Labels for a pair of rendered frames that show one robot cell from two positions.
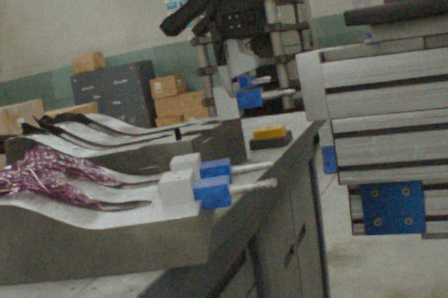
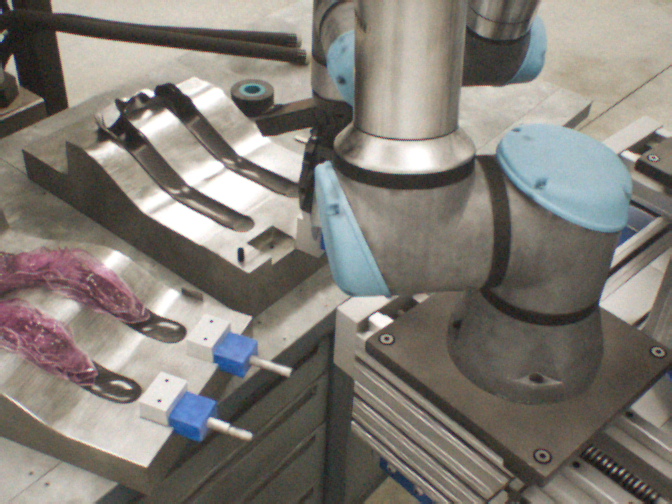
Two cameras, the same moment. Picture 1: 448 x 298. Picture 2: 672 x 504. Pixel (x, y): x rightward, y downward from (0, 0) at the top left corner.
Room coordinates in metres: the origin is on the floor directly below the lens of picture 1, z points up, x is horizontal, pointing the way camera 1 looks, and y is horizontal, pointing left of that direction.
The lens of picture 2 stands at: (0.01, -0.33, 1.68)
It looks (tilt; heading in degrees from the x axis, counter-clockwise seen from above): 40 degrees down; 12
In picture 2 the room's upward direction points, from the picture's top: 3 degrees clockwise
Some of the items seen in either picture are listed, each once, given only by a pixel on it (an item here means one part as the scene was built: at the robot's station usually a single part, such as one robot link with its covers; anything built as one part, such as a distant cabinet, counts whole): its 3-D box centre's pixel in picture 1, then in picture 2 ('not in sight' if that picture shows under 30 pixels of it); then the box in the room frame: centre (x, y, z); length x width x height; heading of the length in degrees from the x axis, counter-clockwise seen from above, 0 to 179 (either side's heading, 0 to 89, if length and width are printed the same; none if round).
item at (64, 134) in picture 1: (97, 127); (190, 150); (1.07, 0.13, 0.92); 0.35 x 0.16 x 0.09; 65
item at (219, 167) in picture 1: (223, 171); (243, 356); (0.75, -0.06, 0.86); 0.13 x 0.05 x 0.05; 82
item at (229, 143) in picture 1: (98, 152); (189, 170); (1.09, 0.14, 0.87); 0.50 x 0.26 x 0.14; 65
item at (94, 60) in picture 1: (88, 62); not in sight; (8.58, 1.02, 1.26); 0.42 x 0.33 x 0.29; 61
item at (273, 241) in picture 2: (195, 143); (271, 251); (0.93, -0.04, 0.87); 0.05 x 0.05 x 0.04; 65
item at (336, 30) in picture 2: not in sight; (380, 54); (0.84, -0.19, 1.25); 0.11 x 0.11 x 0.08; 23
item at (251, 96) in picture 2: not in sight; (252, 97); (1.40, 0.15, 0.82); 0.08 x 0.08 x 0.04
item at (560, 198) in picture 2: not in sight; (547, 213); (0.67, -0.37, 1.20); 0.13 x 0.12 x 0.14; 113
